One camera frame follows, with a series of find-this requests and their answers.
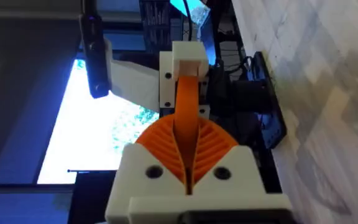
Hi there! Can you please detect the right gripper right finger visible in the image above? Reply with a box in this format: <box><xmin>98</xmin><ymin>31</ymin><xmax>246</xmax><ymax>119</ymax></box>
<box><xmin>192</xmin><ymin>116</ymin><xmax>267</xmax><ymax>195</ymax></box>

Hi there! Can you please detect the orange ribbed wedge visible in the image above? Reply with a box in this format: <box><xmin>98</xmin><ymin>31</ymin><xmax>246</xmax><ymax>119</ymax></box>
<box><xmin>172</xmin><ymin>74</ymin><xmax>202</xmax><ymax>195</ymax></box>

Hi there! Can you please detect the thin black cable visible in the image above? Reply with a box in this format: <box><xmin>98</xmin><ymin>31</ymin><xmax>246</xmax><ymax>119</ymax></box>
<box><xmin>182</xmin><ymin>0</ymin><xmax>194</xmax><ymax>42</ymax></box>

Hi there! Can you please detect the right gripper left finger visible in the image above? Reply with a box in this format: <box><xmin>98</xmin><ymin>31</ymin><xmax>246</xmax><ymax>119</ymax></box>
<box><xmin>104</xmin><ymin>114</ymin><xmax>188</xmax><ymax>224</ymax></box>

